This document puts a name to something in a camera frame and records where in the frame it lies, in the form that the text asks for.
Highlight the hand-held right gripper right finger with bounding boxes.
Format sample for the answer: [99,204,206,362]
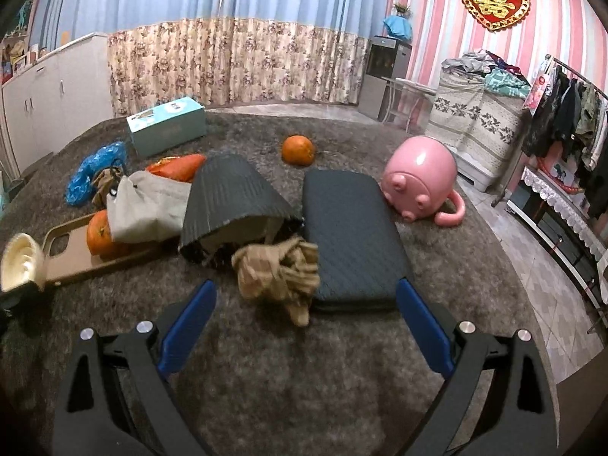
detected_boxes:
[395,278,559,456]

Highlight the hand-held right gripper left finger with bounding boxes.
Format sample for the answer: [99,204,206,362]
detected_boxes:
[52,279,218,456]

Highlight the brown paper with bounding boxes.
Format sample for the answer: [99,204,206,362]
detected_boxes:
[231,236,320,328]

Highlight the orange plastic cup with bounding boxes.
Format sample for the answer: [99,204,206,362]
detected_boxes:
[145,154,208,182]

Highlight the grey shaggy blanket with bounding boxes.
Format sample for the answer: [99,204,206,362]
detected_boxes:
[0,104,556,456]

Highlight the grey cloth pouch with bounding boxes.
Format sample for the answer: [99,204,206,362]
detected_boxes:
[105,171,193,244]

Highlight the orange fruit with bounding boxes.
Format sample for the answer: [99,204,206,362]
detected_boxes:
[282,135,316,167]
[86,209,131,258]

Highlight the tan phone case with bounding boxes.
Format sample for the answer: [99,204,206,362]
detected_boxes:
[40,211,181,288]

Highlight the dark ribbed open pouch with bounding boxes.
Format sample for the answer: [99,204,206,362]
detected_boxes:
[178,154,305,267]

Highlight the brown crumpled wrapper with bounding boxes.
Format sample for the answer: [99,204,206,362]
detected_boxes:
[90,166,127,210]

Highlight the lace-trimmed low shelf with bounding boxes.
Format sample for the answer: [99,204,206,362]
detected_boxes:
[506,166,608,314]

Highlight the cream shell-shaped dish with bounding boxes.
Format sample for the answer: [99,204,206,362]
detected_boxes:
[0,233,46,293]

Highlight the blue plastic bag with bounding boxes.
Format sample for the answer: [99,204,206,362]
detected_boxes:
[65,141,129,207]

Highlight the teal tissue box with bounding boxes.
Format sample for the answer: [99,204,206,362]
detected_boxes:
[126,96,208,158]

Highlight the patterned cloth cover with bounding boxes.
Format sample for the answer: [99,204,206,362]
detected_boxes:
[425,69,528,193]

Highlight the small white table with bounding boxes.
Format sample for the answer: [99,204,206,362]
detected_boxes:
[380,76,435,134]

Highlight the grey water dispenser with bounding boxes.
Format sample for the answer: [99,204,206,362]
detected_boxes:
[358,35,413,120]

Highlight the pile of clothes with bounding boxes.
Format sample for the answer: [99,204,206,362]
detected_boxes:
[442,49,530,100]

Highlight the row of hanging clothes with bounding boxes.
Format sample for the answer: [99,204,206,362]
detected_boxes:
[522,64,608,219]

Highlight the pink plastic bag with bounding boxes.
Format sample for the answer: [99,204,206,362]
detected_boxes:
[522,69,552,110]

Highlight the white cabinet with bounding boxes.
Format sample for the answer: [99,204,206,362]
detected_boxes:
[0,32,115,176]

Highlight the blue floral curtain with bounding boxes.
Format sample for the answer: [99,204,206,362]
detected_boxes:
[28,0,395,117]

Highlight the metal clothes rack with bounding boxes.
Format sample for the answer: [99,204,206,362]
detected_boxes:
[491,54,608,210]

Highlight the blue cloth bundle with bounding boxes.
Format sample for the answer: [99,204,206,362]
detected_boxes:
[383,14,413,41]

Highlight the red heart wall decoration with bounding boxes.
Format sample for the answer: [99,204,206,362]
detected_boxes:
[458,0,531,33]

